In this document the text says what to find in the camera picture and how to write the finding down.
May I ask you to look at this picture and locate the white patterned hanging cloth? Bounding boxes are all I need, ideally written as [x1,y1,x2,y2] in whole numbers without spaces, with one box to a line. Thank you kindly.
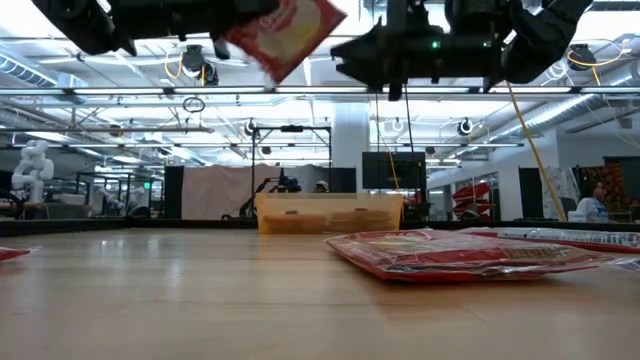
[542,166,581,221]

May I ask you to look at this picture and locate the black metal rig frame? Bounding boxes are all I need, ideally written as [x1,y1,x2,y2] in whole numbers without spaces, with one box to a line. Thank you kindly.
[249,125,334,219]

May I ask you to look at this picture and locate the orange translucent plastic basket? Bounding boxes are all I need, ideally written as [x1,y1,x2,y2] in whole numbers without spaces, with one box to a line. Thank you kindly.
[254,192,404,235]

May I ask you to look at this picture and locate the long ceiling light bar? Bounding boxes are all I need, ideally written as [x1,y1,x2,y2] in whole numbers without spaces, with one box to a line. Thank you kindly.
[0,85,640,97]

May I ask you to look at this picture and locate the red storage shelves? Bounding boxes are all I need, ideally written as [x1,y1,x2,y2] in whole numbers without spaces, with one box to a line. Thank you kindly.
[451,181,494,217]

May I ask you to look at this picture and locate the black hanging power cable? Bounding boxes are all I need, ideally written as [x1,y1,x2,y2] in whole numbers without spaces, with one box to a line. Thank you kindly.
[402,97,419,194]

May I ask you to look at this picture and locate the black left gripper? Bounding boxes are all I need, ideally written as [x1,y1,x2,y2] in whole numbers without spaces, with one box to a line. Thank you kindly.
[107,0,281,60]

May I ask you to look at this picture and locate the orange patterned hanging cloth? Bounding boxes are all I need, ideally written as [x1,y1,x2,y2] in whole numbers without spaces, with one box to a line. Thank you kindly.
[579,163,626,209]

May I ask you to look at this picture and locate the thin black hanging cable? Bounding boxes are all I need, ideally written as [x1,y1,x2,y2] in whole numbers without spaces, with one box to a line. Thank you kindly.
[372,87,382,194]

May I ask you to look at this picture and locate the black partition panel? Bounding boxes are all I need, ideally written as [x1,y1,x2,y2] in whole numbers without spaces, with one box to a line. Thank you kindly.
[518,167,545,220]
[329,167,358,194]
[163,165,185,220]

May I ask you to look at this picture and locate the red Orville popcorn bag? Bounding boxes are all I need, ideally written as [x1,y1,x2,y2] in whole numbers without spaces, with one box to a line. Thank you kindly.
[457,226,640,255]
[222,0,349,86]
[323,229,619,284]
[0,245,40,264]

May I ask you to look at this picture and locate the black monitor screen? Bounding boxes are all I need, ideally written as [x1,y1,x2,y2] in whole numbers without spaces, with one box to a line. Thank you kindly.
[362,151,428,191]

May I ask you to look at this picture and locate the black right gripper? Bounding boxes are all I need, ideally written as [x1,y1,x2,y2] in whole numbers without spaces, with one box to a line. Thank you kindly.
[330,0,506,101]

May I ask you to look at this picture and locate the yellow hanging power cable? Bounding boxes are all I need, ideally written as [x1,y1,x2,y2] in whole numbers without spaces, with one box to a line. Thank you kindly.
[504,82,569,221]

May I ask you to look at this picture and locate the pale pink curtain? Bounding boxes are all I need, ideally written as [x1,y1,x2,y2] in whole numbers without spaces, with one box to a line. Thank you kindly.
[181,164,282,220]

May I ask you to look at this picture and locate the black aluminium table frame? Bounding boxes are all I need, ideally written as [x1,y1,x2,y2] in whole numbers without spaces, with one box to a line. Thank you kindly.
[0,218,640,239]

